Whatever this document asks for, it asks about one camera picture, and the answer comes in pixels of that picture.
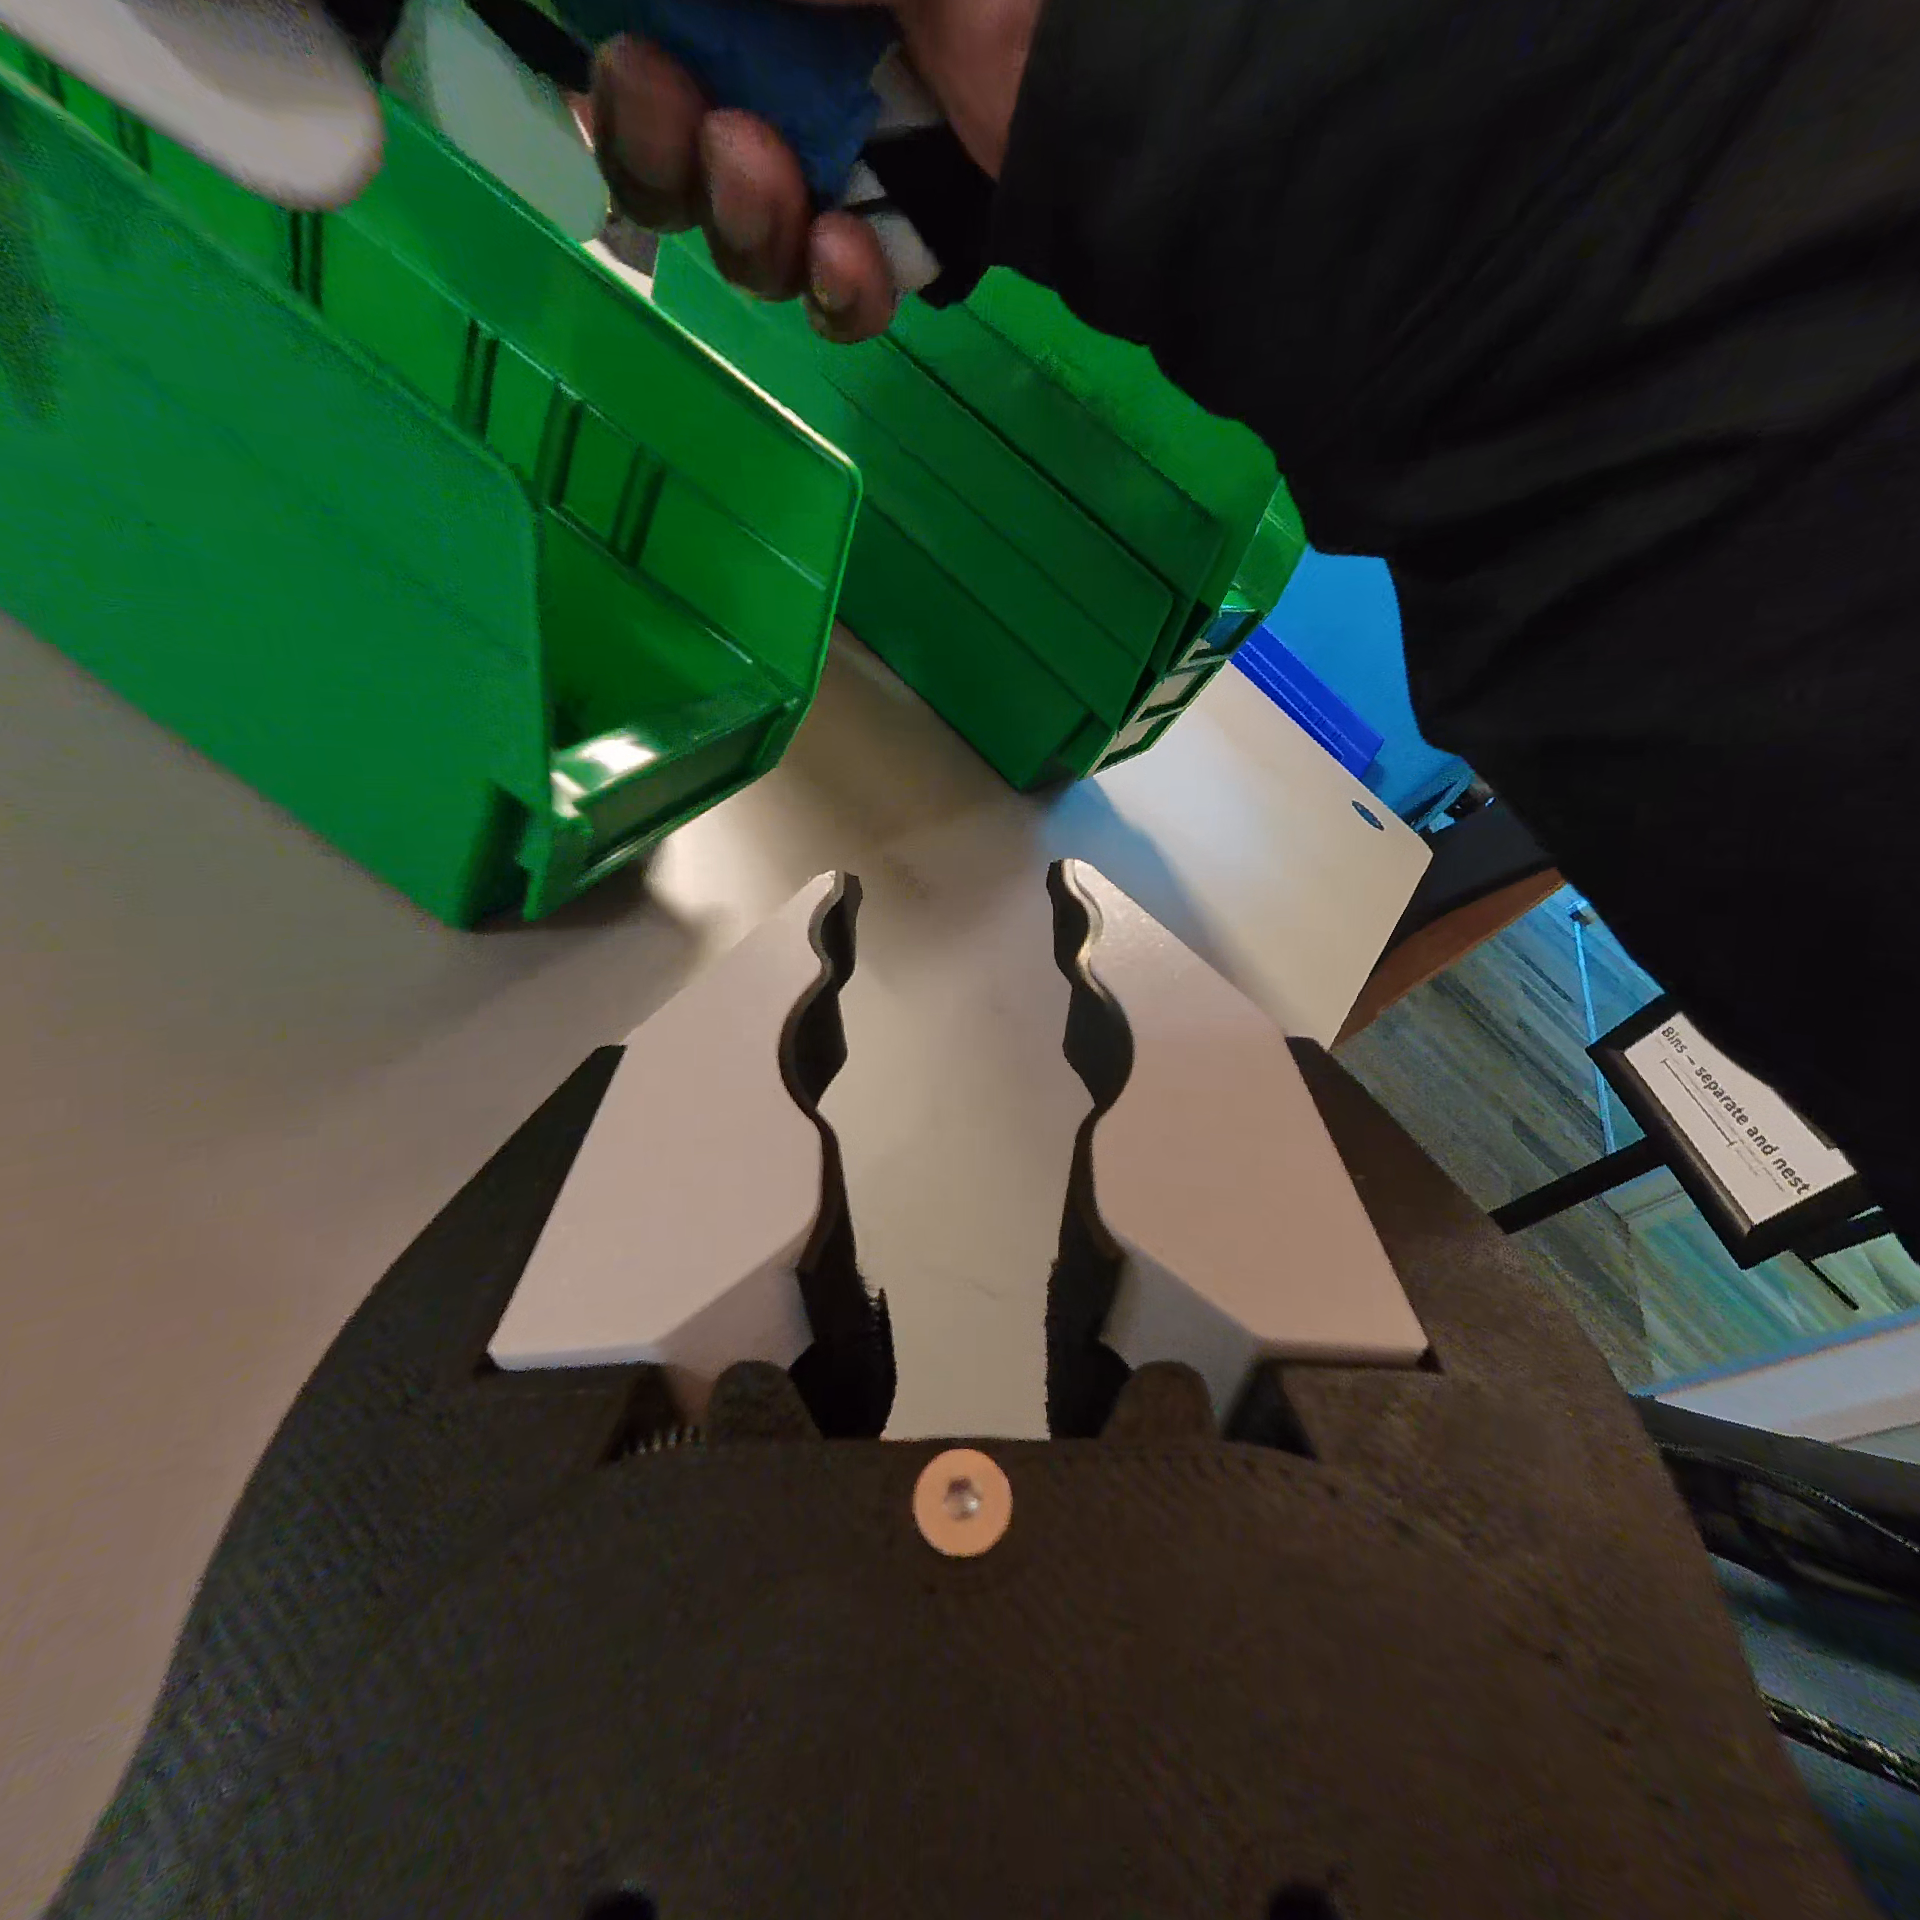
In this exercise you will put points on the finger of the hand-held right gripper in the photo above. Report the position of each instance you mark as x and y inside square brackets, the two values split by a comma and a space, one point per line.
[224, 89]
[493, 120]

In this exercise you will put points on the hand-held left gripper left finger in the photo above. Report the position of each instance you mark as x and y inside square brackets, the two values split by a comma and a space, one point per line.
[660, 1184]

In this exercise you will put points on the black framed label sign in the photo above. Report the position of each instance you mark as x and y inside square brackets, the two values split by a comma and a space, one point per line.
[1723, 1141]

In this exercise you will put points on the person's right hand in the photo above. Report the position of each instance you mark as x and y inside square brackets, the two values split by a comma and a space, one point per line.
[749, 195]

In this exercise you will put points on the blue plastic bin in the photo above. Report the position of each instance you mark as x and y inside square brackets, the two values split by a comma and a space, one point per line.
[1328, 697]

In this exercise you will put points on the person's right forearm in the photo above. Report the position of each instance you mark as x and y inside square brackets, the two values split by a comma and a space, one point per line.
[1499, 375]

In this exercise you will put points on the green plastic bin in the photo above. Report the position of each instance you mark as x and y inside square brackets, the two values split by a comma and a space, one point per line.
[345, 570]
[1019, 570]

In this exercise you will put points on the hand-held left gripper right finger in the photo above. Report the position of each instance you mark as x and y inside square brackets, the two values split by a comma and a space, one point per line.
[1243, 1184]

